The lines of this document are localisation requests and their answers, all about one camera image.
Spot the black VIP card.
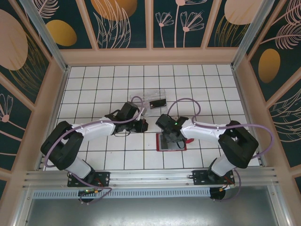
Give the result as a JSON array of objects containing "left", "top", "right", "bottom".
[{"left": 149, "top": 99, "right": 168, "bottom": 111}]

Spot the red leather card holder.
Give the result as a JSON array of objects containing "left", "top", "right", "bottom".
[{"left": 156, "top": 132, "right": 194, "bottom": 153}]

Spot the clear acrylic card stand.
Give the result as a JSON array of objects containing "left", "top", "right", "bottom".
[{"left": 129, "top": 89, "right": 169, "bottom": 118}]

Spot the small green circuit board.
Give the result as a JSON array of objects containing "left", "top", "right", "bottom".
[{"left": 79, "top": 188, "right": 99, "bottom": 196}]

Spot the grey metal sheet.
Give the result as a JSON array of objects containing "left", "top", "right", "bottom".
[{"left": 23, "top": 186, "right": 283, "bottom": 226}]

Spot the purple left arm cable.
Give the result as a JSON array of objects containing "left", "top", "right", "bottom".
[{"left": 44, "top": 95, "right": 147, "bottom": 204}]

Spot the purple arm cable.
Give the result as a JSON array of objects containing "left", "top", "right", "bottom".
[
  {"left": 44, "top": 95, "right": 147, "bottom": 204},
  {"left": 167, "top": 98, "right": 275, "bottom": 203}
]

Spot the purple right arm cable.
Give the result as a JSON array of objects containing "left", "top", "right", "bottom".
[{"left": 167, "top": 98, "right": 275, "bottom": 203}]

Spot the aluminium mounting rail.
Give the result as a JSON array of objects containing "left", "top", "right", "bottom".
[{"left": 22, "top": 166, "right": 280, "bottom": 189}]

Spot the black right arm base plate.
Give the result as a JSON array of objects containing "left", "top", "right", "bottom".
[{"left": 192, "top": 170, "right": 236, "bottom": 186}]

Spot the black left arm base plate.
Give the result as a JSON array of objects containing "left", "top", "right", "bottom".
[{"left": 67, "top": 171, "right": 111, "bottom": 188}]

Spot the grey slotted cable duct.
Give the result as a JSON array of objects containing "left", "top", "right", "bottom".
[{"left": 32, "top": 188, "right": 212, "bottom": 199}]

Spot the aluminium frame post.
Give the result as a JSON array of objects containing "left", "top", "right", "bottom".
[
  {"left": 18, "top": 0, "right": 69, "bottom": 72},
  {"left": 231, "top": 0, "right": 271, "bottom": 69}
]

